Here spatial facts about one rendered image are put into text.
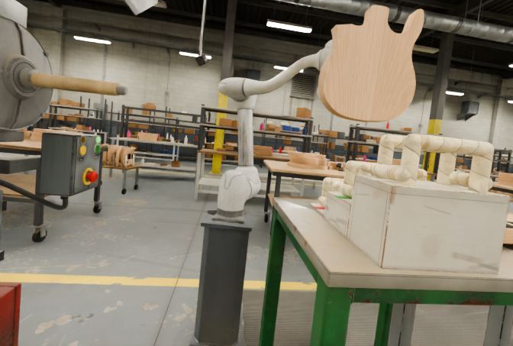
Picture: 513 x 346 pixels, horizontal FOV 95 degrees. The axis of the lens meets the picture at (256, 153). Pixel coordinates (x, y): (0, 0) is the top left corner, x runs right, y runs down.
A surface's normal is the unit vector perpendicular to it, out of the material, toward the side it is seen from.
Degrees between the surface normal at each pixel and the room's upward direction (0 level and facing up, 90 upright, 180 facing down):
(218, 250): 90
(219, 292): 90
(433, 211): 90
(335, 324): 90
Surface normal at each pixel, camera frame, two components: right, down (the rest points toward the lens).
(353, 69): 0.10, 0.08
